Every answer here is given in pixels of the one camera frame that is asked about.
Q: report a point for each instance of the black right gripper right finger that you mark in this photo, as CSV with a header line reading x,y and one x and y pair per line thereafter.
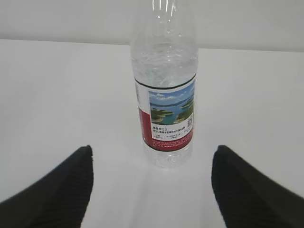
x,y
249,199

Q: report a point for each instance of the clear plastic water bottle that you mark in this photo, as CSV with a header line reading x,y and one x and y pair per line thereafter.
x,y
164,57

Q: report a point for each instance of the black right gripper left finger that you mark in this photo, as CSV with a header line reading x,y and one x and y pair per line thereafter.
x,y
58,200

